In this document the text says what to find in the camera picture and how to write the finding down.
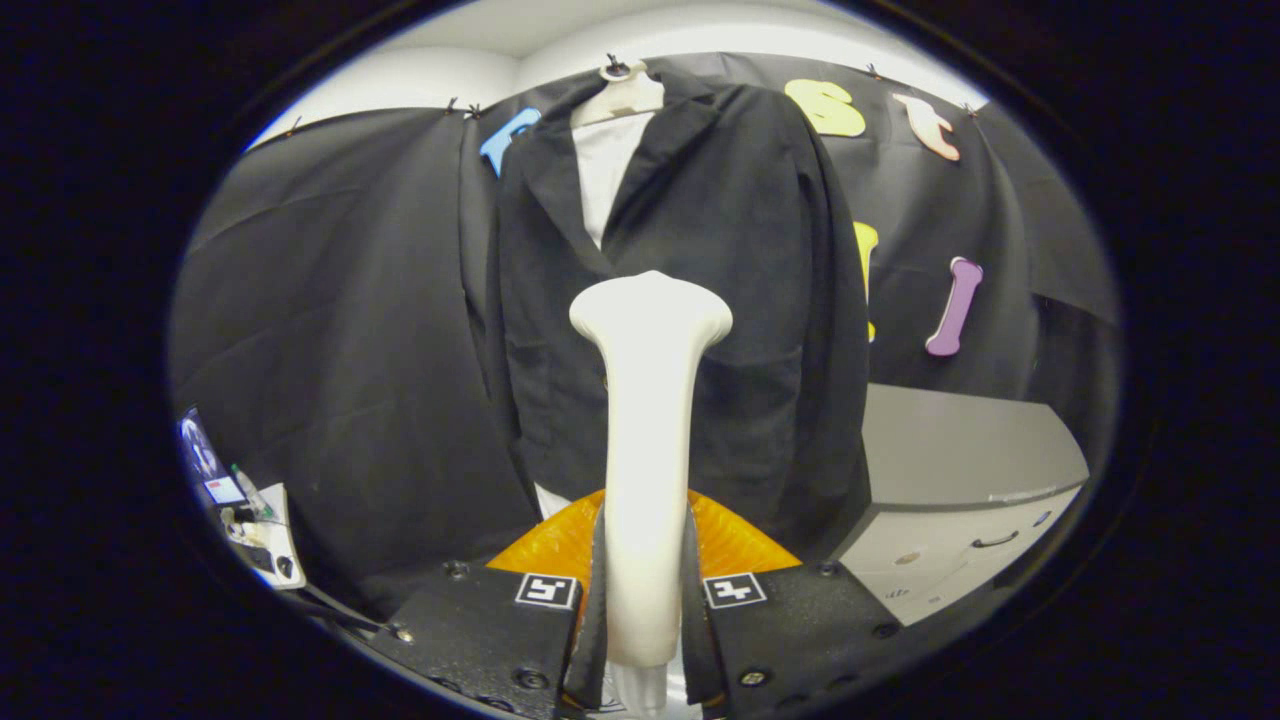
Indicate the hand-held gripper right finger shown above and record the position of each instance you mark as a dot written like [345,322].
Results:
[697,620]

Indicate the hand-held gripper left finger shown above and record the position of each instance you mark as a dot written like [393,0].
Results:
[590,620]

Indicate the white garment steamer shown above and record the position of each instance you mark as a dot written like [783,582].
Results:
[650,450]

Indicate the black suit jacket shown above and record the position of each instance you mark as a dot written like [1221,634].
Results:
[740,300]

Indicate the white shirt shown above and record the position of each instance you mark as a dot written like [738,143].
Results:
[605,170]

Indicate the cream clothes hanger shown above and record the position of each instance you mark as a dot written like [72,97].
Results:
[625,98]

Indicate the black computer mouse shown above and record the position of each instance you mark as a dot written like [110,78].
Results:
[285,568]

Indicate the grey cabinet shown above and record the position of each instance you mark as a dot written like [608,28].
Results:
[950,440]

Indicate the white side desk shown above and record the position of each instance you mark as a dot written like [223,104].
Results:
[285,520]

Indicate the clear plastic bottle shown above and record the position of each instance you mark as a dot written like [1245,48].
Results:
[248,490]

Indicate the black backdrop cloth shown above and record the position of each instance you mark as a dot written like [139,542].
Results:
[330,300]

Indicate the computer monitor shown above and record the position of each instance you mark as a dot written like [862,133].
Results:
[200,455]

